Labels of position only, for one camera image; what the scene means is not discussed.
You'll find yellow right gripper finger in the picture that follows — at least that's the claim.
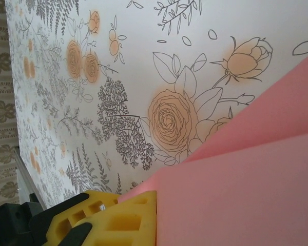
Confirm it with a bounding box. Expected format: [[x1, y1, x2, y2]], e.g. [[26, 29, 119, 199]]
[[28, 189, 158, 246]]

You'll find pink paper sheet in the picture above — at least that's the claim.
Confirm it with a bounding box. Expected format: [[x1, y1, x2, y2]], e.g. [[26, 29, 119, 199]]
[[117, 48, 308, 246]]

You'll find floral patterned table cover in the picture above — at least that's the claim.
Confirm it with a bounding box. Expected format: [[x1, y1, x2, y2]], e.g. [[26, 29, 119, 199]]
[[4, 0, 308, 203]]

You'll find aluminium frame side rail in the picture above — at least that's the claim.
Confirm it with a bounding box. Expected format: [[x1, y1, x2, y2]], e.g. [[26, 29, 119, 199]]
[[14, 150, 46, 212]]

